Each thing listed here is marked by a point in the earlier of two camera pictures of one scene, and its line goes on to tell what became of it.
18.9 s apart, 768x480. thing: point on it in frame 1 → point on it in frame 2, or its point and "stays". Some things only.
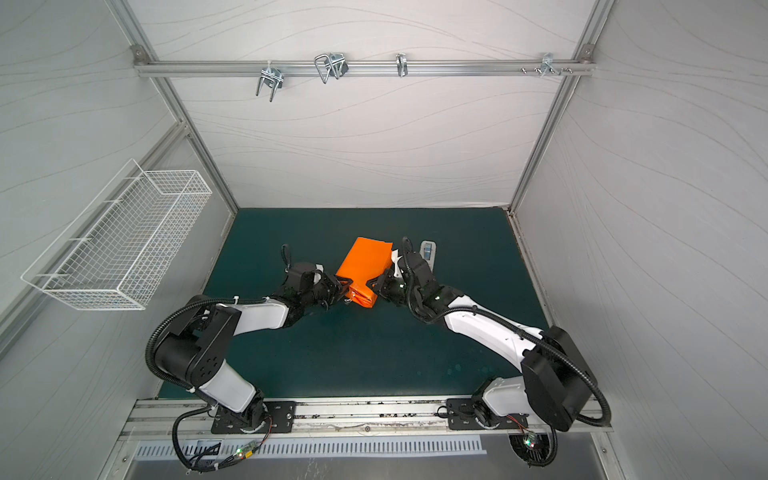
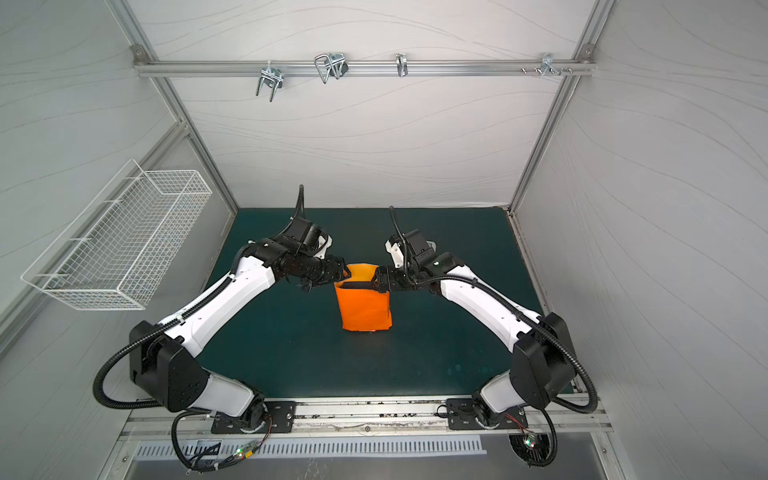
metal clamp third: [402, 64] stays
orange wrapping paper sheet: [365, 259] → [363, 306]
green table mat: [472, 256] stays
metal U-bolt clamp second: [331, 64] stays
